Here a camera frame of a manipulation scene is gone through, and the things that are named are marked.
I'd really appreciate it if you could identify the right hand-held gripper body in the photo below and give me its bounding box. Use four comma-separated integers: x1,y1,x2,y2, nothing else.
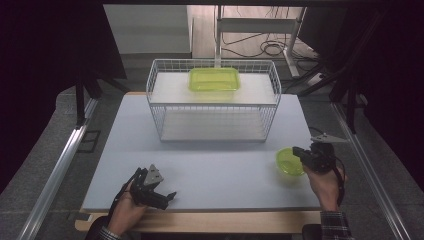
301,132,350,174

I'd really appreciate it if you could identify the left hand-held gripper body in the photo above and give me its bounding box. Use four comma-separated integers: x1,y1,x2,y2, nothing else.
128,163,168,211

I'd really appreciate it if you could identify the green round plastic bowl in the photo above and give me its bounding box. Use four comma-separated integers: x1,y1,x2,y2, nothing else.
274,146,306,177

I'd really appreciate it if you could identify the white wire shelf rack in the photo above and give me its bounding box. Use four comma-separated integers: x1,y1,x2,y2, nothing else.
145,58,283,144

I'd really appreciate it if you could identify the green rectangular plastic tray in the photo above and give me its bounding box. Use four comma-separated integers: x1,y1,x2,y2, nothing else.
187,67,242,93

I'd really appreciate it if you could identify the person's left hand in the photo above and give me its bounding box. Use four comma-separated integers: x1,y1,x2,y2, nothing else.
106,181,148,237

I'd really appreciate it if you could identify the person's right hand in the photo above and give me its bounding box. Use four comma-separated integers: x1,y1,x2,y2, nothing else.
302,164,348,212

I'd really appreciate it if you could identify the pale blue table board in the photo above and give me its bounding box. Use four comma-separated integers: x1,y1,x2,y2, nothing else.
81,93,323,213

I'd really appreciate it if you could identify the black metal stand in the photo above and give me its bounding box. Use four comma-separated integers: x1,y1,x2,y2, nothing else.
297,9,389,135
73,65,132,130

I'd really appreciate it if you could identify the white power strip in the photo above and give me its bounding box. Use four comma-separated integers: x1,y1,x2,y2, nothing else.
305,72,327,88

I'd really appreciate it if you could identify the white cabinet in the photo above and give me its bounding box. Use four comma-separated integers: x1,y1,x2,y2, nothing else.
102,4,193,56

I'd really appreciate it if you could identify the left hand-held gripper black cable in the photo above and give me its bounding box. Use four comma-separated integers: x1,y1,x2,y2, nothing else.
107,167,142,218

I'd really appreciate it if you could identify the hand-held gripper black cable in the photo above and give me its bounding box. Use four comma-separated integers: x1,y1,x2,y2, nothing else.
333,157,348,207
107,167,142,218

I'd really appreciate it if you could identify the right hand-held gripper black cable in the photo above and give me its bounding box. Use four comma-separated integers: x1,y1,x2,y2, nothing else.
333,157,348,207

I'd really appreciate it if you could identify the aluminium rail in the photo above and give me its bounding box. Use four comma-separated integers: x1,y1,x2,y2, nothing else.
330,101,414,240
17,97,100,240

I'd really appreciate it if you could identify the black square floor bracket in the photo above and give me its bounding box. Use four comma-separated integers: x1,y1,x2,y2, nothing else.
77,129,102,154

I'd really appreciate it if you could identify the tangle of black floor cables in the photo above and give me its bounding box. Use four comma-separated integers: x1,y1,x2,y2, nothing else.
221,31,319,61

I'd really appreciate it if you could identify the white metal desk frame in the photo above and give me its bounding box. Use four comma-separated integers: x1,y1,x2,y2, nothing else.
213,4,308,79

